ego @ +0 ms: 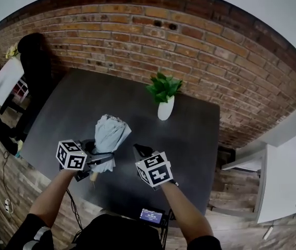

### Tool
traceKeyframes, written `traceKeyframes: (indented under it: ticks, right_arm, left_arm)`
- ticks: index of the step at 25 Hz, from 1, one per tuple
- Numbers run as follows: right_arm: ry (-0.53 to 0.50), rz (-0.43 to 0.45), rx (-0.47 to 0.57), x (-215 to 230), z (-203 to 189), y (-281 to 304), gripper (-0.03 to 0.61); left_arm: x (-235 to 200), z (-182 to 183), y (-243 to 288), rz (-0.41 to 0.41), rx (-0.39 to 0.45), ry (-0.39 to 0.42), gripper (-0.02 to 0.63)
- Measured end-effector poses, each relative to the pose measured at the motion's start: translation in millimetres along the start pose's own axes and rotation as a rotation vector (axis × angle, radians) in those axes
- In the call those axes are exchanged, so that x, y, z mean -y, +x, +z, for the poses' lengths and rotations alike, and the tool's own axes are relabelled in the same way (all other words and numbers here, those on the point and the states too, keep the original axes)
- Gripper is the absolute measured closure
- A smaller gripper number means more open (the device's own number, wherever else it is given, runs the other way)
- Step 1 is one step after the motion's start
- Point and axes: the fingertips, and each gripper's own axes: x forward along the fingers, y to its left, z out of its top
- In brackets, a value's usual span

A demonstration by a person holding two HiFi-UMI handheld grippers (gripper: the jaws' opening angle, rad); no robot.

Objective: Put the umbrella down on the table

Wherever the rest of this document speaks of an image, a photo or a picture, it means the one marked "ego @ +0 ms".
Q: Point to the white cabinet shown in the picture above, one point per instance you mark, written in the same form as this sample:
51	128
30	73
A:
281	184

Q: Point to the person's right forearm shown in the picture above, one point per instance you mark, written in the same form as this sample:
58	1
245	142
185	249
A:
184	211

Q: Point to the small device with lit screen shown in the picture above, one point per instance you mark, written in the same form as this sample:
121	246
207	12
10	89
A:
151	215

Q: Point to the dark grey table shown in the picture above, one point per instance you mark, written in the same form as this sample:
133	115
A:
90	103

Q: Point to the person's black clothing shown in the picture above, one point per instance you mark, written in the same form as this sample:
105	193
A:
116	233

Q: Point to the white power strip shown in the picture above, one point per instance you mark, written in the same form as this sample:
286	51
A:
9	206

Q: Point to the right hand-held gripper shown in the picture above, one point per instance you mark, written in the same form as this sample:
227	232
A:
154	171

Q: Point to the light blue umbrella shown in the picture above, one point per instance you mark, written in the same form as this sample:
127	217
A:
109	142

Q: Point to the person's left forearm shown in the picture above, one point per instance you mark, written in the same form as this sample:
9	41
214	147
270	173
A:
49	191

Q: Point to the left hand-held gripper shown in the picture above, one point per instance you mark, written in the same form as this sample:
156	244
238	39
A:
71	155

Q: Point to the white shelf board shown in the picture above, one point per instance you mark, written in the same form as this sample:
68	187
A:
241	163

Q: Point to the green plant in white vase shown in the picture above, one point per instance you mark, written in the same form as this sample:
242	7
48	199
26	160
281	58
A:
164	95

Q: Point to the yellow flowers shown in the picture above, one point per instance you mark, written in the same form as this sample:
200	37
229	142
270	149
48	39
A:
12	51

